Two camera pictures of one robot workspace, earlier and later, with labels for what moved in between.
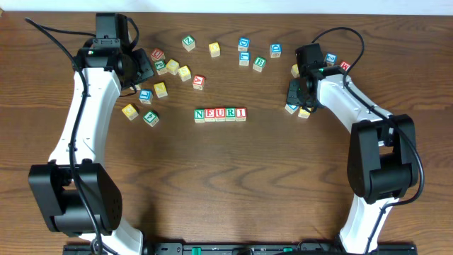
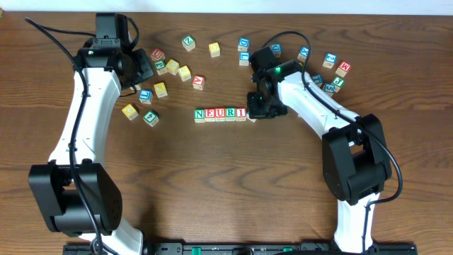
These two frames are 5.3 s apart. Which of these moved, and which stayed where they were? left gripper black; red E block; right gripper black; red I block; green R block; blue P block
Moved: blue P block; right gripper black
Stayed: red I block; red E block; left gripper black; green R block
